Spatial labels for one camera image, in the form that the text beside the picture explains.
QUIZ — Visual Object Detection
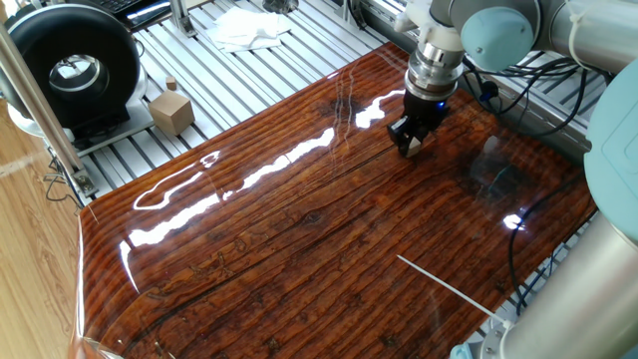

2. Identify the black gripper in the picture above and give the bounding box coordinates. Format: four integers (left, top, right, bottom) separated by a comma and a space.
386, 89, 449, 159

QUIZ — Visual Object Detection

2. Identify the glossy wood grain mat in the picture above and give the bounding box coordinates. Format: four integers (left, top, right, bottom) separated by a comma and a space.
69, 42, 598, 359

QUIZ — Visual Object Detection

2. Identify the dark round metal object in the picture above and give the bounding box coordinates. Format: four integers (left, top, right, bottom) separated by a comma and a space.
261, 0, 300, 15

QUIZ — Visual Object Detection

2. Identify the white cloth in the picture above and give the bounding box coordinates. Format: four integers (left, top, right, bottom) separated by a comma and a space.
205, 5, 293, 54

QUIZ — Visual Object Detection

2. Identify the large wooden cube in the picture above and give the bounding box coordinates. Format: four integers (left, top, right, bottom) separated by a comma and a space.
148, 89, 196, 138

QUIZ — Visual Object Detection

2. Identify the black keyboard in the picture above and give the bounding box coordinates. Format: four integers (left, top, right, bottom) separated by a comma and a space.
89, 0, 171, 27

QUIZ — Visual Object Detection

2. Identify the black cable with plug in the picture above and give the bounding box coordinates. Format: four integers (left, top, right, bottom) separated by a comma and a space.
461, 54, 589, 139

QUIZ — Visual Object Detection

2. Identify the long black robot cable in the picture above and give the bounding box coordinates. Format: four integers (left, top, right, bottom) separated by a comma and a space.
506, 174, 583, 316

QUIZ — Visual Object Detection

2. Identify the white cable tie tail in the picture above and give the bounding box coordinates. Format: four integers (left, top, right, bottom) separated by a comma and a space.
396, 253, 514, 329

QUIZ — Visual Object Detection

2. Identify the short aluminium bracket post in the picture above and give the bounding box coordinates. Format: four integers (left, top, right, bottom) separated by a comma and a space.
168, 0, 198, 39

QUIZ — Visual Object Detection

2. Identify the white fan base plate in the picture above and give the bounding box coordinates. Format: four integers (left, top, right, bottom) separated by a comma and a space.
7, 67, 156, 157

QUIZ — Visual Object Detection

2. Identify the thin black cable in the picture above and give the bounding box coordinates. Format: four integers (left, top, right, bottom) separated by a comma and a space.
43, 154, 84, 206

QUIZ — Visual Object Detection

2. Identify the aluminium frame post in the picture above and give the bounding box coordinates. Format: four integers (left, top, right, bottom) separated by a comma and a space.
0, 22, 99, 198

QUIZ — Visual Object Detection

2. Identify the black round duct fan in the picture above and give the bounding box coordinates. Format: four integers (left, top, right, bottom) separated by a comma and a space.
0, 3, 143, 132

